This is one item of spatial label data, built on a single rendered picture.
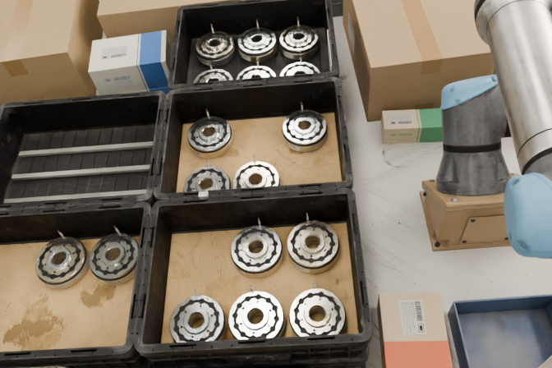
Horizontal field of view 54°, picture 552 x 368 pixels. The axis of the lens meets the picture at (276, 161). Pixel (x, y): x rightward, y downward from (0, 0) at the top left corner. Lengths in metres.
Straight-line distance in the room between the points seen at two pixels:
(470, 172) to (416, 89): 0.33
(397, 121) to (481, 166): 0.31
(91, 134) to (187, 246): 0.42
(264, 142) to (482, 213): 0.50
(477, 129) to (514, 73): 0.52
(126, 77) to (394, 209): 0.76
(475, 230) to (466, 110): 0.25
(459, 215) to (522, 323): 0.25
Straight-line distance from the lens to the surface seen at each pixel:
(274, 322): 1.03
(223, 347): 0.96
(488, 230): 1.24
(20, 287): 1.25
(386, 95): 1.41
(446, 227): 1.20
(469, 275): 1.27
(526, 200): 0.51
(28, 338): 1.20
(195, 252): 1.15
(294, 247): 1.09
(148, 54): 1.48
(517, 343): 1.23
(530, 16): 0.71
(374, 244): 1.27
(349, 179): 1.08
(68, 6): 1.69
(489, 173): 1.17
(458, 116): 1.16
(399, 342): 1.11
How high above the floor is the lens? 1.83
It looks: 54 degrees down
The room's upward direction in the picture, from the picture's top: 9 degrees counter-clockwise
